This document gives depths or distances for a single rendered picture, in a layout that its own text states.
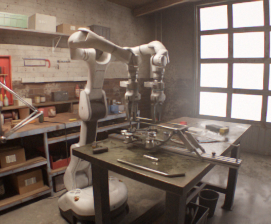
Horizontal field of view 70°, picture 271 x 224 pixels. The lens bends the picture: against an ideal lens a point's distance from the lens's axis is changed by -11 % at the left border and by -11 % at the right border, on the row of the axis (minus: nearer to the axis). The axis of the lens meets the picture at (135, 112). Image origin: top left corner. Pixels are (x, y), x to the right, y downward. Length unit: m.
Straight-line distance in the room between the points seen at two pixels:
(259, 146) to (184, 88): 1.84
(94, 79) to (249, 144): 3.28
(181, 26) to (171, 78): 1.09
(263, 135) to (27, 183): 3.73
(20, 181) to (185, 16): 4.03
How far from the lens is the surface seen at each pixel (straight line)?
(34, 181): 2.56
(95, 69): 1.65
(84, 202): 1.82
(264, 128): 4.17
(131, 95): 1.29
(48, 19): 3.07
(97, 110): 1.71
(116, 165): 1.11
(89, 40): 1.21
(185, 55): 4.49
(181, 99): 4.52
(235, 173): 2.27
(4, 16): 2.81
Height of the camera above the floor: 1.31
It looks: 9 degrees down
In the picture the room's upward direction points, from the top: straight up
